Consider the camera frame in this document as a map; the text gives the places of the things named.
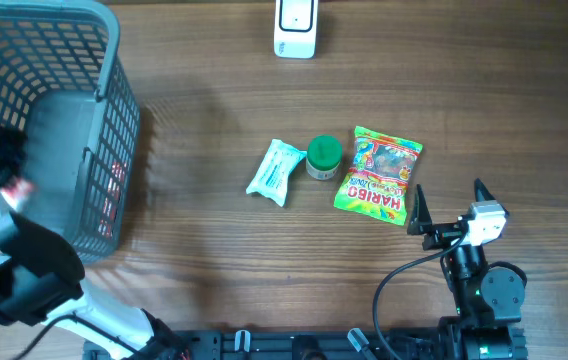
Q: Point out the red white tissue pack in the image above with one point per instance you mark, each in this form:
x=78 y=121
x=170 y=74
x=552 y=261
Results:
x=17 y=192

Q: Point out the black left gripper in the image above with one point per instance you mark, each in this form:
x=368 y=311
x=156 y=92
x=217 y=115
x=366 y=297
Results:
x=6 y=165

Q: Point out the red package in basket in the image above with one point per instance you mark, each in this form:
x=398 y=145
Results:
x=111 y=202

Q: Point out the mint green wipes pack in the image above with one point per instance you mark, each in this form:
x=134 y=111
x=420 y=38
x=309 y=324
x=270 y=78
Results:
x=271 y=178

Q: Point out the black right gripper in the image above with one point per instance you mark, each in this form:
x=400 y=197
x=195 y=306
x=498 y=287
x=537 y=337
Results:
x=421 y=218

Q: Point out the grey plastic shopping basket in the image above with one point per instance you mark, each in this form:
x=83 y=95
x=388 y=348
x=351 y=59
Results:
x=63 y=85

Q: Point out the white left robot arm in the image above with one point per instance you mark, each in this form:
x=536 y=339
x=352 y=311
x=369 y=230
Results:
x=42 y=281

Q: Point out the green lid jar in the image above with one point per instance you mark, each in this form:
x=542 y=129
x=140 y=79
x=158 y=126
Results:
x=324 y=156

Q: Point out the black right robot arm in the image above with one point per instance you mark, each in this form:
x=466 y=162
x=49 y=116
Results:
x=488 y=296

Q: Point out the white barcode scanner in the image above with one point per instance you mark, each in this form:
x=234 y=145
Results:
x=295 y=28

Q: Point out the Haribo gummy candy bag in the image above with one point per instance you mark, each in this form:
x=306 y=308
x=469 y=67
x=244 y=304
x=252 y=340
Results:
x=377 y=181

